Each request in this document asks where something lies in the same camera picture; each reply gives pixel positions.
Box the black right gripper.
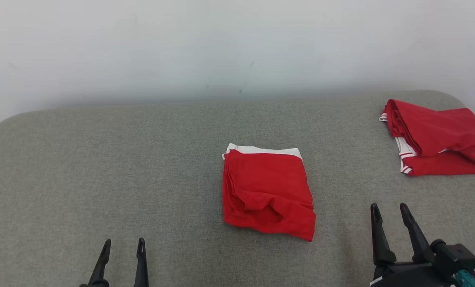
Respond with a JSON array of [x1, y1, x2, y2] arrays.
[[370, 203, 457, 287]]

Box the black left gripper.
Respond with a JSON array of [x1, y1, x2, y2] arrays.
[[79, 238, 149, 287]]

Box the red basketball jersey number print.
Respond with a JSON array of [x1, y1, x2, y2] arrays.
[[379, 99, 475, 177]]

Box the red shorts white stripes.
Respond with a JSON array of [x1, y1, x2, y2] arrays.
[[222, 143, 317, 242]]

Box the teal right camera connector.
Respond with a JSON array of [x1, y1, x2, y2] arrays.
[[453, 269, 475, 287]]

